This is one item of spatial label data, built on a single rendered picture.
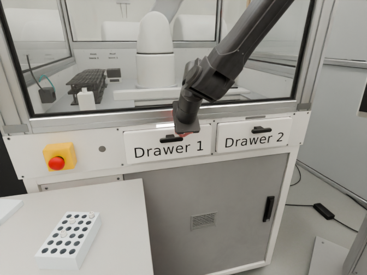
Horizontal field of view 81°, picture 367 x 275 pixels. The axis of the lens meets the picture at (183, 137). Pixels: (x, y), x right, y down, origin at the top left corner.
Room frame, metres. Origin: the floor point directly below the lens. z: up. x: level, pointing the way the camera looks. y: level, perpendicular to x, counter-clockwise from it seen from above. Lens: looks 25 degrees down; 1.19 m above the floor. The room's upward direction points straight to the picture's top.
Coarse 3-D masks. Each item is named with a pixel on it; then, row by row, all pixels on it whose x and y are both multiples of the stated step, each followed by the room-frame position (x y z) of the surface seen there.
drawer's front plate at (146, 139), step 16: (160, 128) 0.65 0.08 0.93; (208, 128) 0.67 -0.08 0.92; (128, 144) 0.61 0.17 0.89; (144, 144) 0.62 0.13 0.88; (160, 144) 0.63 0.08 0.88; (176, 144) 0.65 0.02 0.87; (192, 144) 0.66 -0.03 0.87; (208, 144) 0.67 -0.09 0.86; (128, 160) 0.61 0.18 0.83; (144, 160) 0.62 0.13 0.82
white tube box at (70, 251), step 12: (72, 216) 0.40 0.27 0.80; (84, 216) 0.41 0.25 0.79; (96, 216) 0.40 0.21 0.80; (60, 228) 0.37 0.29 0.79; (72, 228) 0.36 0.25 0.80; (84, 228) 0.37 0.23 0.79; (96, 228) 0.38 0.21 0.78; (48, 240) 0.33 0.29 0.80; (60, 240) 0.33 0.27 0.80; (72, 240) 0.33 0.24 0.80; (84, 240) 0.33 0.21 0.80; (48, 252) 0.30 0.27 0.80; (60, 252) 0.31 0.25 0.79; (72, 252) 0.31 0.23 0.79; (84, 252) 0.32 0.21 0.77; (48, 264) 0.29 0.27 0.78; (60, 264) 0.29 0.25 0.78; (72, 264) 0.29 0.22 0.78
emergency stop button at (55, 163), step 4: (52, 160) 0.51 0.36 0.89; (56, 160) 0.51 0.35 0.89; (60, 160) 0.52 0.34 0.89; (48, 164) 0.51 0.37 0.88; (52, 164) 0.51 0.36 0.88; (56, 164) 0.51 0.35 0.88; (60, 164) 0.51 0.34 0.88; (64, 164) 0.52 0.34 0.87; (52, 168) 0.51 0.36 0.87; (56, 168) 0.51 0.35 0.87; (60, 168) 0.51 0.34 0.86
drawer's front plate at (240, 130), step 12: (252, 120) 0.73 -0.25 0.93; (264, 120) 0.73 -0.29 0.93; (276, 120) 0.73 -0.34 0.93; (288, 120) 0.75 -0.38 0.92; (228, 132) 0.69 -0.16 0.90; (240, 132) 0.70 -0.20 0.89; (276, 132) 0.74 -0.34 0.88; (288, 132) 0.75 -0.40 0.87; (216, 144) 0.69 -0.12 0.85; (228, 144) 0.69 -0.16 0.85; (240, 144) 0.70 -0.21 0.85; (252, 144) 0.71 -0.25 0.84; (264, 144) 0.73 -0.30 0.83; (276, 144) 0.74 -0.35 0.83
